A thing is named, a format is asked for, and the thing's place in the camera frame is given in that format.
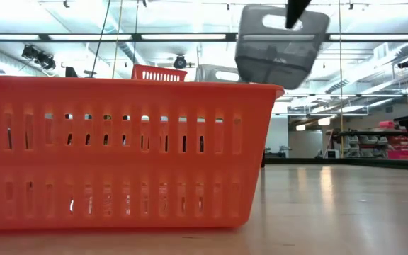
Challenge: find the orange slotted plastic basket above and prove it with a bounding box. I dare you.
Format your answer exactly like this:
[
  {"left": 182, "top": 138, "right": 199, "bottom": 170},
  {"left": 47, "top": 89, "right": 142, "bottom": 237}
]
[
  {"left": 0, "top": 73, "right": 285, "bottom": 232},
  {"left": 130, "top": 63, "right": 188, "bottom": 83}
]

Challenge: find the round black ceiling lamp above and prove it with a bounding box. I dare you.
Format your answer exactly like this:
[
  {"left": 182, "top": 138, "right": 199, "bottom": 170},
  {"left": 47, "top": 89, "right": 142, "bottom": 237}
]
[{"left": 173, "top": 54, "right": 188, "bottom": 70}]

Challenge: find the red storage bin rack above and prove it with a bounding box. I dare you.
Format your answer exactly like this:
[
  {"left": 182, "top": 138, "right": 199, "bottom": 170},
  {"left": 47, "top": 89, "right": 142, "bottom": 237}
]
[{"left": 331, "top": 120, "right": 408, "bottom": 160}]

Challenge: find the black overhead frame beam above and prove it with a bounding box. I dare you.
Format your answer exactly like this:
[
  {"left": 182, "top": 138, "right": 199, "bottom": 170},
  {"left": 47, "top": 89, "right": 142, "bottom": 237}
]
[{"left": 0, "top": 32, "right": 408, "bottom": 43}]

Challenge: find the yellow vertical cord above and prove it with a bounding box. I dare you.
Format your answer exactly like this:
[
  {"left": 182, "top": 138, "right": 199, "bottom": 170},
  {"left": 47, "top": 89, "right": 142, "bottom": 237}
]
[{"left": 337, "top": 0, "right": 345, "bottom": 159}]

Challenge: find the black aluminium table frame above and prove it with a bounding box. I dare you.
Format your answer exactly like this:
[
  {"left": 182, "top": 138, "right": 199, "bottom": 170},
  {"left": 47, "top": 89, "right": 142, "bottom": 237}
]
[{"left": 263, "top": 157, "right": 408, "bottom": 171}]

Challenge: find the dark hanging cable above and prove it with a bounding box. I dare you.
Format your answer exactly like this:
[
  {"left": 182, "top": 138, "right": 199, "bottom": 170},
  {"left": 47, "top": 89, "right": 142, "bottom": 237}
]
[{"left": 91, "top": 0, "right": 112, "bottom": 78}]

